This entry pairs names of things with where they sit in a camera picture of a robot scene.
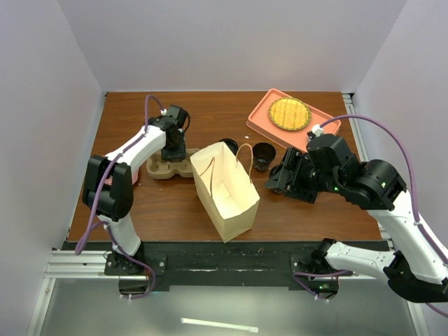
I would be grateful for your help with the pink speckled plate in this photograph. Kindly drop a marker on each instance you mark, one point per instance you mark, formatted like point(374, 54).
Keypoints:
point(134, 178)

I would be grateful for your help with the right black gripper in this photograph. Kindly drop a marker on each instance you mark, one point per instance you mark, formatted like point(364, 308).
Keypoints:
point(294, 159)

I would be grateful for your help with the brown paper bag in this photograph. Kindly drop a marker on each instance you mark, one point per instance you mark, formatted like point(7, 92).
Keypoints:
point(225, 189)

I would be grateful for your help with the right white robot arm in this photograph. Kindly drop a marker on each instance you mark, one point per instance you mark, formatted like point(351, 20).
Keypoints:
point(416, 269)

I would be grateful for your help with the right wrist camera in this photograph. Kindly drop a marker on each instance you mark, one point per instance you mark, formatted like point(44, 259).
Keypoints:
point(316, 131)

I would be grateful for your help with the yellow woven coaster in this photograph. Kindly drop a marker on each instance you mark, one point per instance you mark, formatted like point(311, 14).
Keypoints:
point(289, 114)

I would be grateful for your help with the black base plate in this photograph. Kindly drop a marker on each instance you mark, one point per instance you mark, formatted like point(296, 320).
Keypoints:
point(240, 263)

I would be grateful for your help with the white strip on floor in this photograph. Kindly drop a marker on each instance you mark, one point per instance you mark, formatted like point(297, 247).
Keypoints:
point(214, 324)

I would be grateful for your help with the cardboard cup carrier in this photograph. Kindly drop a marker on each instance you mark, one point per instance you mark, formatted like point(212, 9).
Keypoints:
point(161, 170)

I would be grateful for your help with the black coffee cup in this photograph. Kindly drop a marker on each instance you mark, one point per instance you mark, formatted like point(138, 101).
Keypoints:
point(263, 154)

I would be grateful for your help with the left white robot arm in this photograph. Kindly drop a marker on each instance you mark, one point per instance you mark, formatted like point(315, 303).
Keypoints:
point(108, 189)

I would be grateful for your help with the black cup lid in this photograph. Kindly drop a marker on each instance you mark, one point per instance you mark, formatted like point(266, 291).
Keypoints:
point(231, 144)

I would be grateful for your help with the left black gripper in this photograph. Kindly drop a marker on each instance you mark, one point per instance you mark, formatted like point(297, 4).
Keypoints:
point(167, 155)

